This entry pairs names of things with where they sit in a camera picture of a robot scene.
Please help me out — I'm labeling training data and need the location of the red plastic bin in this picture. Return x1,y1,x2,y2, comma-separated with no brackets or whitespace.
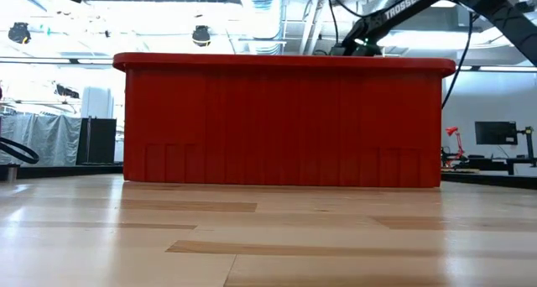
112,51,457,189

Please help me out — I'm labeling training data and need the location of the black ceiling dome lamp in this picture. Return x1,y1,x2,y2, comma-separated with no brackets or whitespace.
191,24,212,48
7,21,32,45

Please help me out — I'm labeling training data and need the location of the black cabinet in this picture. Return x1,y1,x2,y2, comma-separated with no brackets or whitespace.
76,117,117,166

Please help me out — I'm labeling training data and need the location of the white cylinder tank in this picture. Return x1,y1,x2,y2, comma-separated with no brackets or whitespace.
80,86,115,120

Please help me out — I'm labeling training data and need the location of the red desk lamp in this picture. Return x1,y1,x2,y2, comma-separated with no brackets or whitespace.
444,126,466,160

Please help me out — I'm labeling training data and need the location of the black desk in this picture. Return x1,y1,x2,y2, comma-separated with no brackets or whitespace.
440,154,537,176

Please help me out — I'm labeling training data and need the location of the grey tarpaulin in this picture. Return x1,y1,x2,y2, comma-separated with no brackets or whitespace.
0,113,83,167

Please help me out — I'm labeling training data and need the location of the black computer monitor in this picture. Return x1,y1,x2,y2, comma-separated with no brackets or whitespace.
474,120,519,146

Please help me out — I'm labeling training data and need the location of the silver ventilation duct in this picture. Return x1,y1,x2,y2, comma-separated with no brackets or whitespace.
239,0,287,55

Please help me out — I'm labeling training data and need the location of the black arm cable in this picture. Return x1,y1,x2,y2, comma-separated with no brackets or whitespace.
326,0,364,44
440,10,476,111

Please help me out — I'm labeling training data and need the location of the black looped hose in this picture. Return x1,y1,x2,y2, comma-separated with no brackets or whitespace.
0,136,41,165

